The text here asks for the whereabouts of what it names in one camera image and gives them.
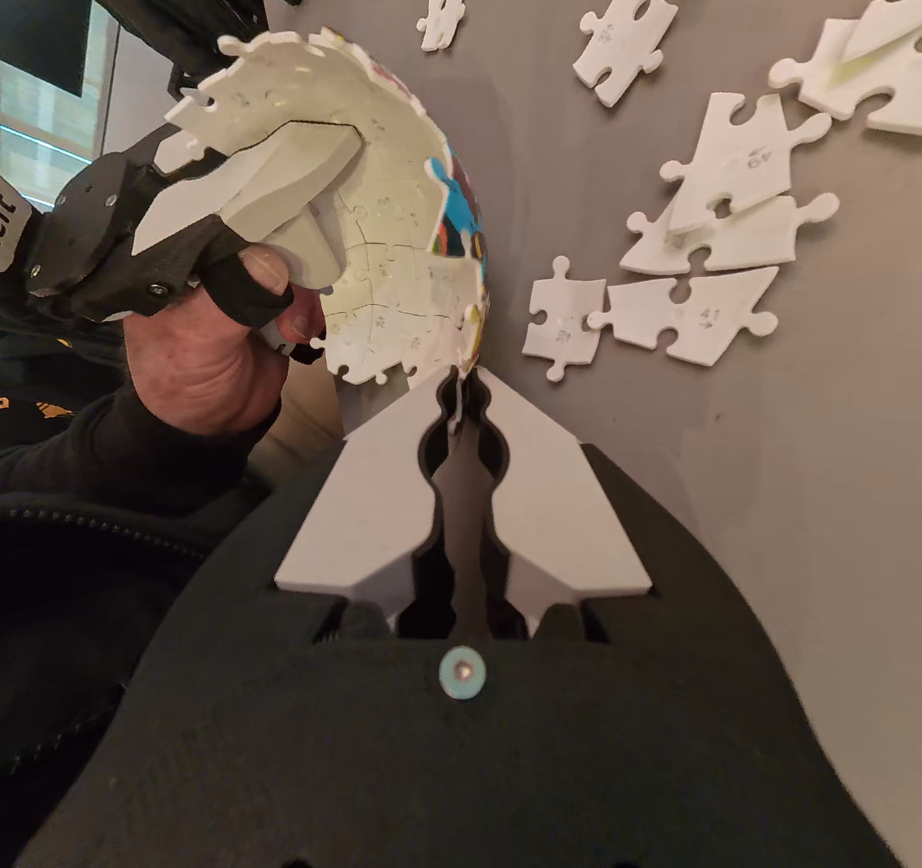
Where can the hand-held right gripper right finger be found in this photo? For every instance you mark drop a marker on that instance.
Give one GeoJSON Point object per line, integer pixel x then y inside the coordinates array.
{"type": "Point", "coordinates": [569, 522]}

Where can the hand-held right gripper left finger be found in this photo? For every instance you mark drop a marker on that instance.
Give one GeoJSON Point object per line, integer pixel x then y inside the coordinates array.
{"type": "Point", "coordinates": [367, 515]}

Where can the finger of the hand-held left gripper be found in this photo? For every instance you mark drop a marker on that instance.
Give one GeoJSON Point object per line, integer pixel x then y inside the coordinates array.
{"type": "Point", "coordinates": [274, 177]}
{"type": "Point", "coordinates": [176, 151]}

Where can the partly built puzzle ball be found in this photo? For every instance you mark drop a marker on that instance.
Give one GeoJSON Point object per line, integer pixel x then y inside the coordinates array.
{"type": "Point", "coordinates": [403, 249]}

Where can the puzzle pieces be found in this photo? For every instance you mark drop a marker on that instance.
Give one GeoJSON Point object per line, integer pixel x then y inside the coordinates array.
{"type": "Point", "coordinates": [720, 234]}

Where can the person's left forearm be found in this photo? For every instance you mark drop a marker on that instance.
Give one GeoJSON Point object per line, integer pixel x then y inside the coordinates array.
{"type": "Point", "coordinates": [86, 450]}

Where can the person's left hand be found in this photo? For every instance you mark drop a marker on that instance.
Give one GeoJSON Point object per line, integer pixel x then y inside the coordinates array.
{"type": "Point", "coordinates": [194, 371]}

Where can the person's beige trousers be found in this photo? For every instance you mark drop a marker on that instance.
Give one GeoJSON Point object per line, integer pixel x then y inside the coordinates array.
{"type": "Point", "coordinates": [302, 421]}

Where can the black office chair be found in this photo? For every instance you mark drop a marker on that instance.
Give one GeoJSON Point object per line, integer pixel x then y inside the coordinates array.
{"type": "Point", "coordinates": [166, 4]}

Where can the black yellow bag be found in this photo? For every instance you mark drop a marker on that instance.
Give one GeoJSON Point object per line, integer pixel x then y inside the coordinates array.
{"type": "Point", "coordinates": [43, 378]}

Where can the black wall screen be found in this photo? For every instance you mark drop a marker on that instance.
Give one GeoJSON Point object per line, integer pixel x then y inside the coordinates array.
{"type": "Point", "coordinates": [36, 25]}

